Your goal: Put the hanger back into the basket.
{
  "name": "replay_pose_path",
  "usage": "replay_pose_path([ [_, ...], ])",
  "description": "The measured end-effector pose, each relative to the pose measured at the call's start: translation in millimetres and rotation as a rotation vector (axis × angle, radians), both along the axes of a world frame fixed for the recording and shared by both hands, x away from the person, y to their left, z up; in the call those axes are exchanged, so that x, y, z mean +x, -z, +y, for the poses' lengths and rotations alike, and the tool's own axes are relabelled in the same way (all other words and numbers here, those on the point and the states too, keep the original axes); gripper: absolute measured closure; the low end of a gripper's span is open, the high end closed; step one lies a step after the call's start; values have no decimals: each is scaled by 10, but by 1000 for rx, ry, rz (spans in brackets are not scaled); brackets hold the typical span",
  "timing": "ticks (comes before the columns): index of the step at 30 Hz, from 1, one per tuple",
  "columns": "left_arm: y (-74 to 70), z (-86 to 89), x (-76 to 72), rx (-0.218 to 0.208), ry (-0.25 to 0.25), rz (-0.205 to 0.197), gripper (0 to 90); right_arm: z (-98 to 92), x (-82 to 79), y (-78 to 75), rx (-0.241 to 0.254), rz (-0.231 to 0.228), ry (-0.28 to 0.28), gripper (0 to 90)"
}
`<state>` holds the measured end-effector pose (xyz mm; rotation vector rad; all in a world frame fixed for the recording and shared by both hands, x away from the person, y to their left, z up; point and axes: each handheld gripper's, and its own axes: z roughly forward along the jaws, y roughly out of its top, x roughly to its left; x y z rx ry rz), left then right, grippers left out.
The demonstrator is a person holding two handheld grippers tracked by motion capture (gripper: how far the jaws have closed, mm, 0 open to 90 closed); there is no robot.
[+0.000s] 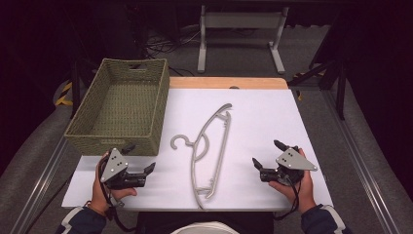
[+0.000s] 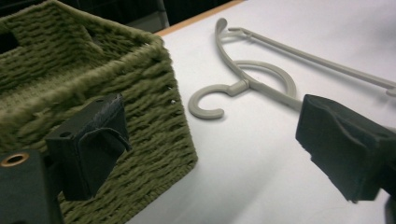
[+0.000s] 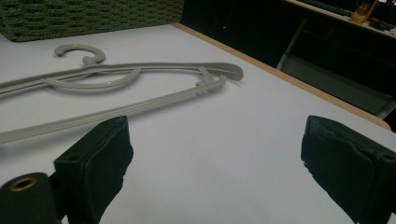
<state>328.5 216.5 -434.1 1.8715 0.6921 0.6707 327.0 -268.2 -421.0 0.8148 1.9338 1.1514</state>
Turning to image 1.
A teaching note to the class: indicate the aluminium floor rail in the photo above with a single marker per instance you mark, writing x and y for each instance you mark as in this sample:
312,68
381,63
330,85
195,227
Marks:
363,162
39,191

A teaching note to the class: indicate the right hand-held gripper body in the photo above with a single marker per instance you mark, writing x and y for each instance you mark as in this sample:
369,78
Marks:
293,161

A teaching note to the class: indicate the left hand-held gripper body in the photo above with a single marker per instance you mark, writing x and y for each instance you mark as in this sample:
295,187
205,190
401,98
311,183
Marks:
114,164

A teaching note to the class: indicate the white rounded object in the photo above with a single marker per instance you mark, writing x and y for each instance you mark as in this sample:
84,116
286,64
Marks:
204,228

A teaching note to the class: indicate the green woven basket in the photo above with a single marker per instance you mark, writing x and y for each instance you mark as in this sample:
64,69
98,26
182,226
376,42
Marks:
97,143

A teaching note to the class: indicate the person's right hand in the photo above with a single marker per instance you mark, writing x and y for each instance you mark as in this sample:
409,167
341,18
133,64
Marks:
307,191

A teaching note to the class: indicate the black metal stand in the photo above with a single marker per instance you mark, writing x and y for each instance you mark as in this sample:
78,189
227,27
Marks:
339,81
75,87

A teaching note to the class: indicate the yellow black floor tape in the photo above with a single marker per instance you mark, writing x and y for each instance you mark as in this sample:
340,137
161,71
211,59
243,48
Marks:
66,89

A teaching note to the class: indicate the person's dark clothing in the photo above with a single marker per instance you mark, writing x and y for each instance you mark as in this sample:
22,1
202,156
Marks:
152,222

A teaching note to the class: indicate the wooden table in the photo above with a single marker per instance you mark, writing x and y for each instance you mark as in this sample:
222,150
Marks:
201,83

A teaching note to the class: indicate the white metal stand frame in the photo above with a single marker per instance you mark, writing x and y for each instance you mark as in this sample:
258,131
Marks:
202,48

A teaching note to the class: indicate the person's left hand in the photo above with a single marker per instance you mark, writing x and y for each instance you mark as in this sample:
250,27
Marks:
97,195

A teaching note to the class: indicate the grey plastic clothes hanger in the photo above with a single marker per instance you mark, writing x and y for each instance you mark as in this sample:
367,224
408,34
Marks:
221,152

